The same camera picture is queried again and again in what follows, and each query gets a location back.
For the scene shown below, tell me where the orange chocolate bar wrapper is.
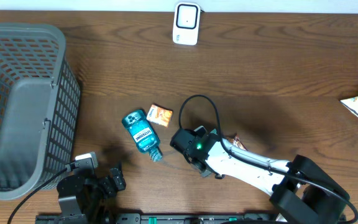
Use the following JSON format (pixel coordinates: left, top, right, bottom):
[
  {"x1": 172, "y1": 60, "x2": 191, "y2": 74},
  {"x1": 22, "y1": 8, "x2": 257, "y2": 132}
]
[{"x1": 225, "y1": 134, "x2": 247, "y2": 151}]

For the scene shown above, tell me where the small orange tissue pack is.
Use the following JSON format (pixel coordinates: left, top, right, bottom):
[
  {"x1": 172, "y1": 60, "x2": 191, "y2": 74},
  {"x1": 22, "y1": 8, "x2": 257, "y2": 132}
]
[{"x1": 146, "y1": 104, "x2": 173, "y2": 128}]

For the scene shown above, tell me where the blue Listerine mouthwash bottle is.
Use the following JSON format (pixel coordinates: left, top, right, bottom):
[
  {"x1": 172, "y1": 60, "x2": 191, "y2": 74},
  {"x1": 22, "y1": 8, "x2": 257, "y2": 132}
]
[{"x1": 122, "y1": 110, "x2": 162, "y2": 162}]

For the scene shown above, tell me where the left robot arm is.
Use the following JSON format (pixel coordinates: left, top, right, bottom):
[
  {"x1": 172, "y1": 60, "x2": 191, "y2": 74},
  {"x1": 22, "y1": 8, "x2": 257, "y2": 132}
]
[{"x1": 55, "y1": 158, "x2": 126, "y2": 224}]

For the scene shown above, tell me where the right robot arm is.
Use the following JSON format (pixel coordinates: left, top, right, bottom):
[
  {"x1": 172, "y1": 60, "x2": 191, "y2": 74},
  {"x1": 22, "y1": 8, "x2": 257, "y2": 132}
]
[{"x1": 170, "y1": 126, "x2": 350, "y2": 223}]

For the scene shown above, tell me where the white barcode scanner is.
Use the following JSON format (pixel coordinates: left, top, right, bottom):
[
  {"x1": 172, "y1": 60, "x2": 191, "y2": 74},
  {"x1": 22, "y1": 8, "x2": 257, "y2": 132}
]
[{"x1": 172, "y1": 2, "x2": 201, "y2": 45}]

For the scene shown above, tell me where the grey plastic mesh basket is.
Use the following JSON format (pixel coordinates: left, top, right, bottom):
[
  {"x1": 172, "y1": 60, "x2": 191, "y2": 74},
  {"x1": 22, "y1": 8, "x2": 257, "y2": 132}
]
[{"x1": 0, "y1": 23, "x2": 81, "y2": 200}]

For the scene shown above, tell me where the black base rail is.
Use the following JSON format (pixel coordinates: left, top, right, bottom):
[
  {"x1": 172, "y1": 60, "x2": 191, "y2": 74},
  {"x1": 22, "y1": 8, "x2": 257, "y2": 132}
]
[{"x1": 35, "y1": 212, "x2": 279, "y2": 224}]

